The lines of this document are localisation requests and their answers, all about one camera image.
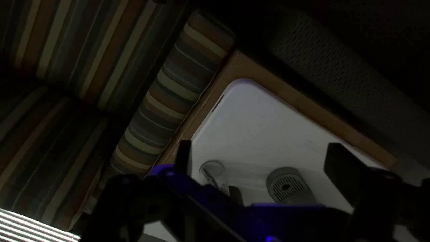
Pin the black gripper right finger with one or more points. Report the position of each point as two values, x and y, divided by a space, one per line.
343 168

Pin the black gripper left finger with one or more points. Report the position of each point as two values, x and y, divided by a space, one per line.
184 156

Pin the grey coffee maker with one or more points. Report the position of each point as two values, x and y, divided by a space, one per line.
286 184

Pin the clear glass jar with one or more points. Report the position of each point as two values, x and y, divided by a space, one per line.
212 169

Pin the white top wooden side table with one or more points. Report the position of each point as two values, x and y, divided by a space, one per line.
269 125

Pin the dark fabric couch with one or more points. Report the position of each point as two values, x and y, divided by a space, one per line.
357 58

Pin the striped sofa cushion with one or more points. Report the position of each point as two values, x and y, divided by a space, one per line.
89 40
40 152

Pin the white window blinds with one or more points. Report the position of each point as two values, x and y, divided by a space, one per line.
27 226

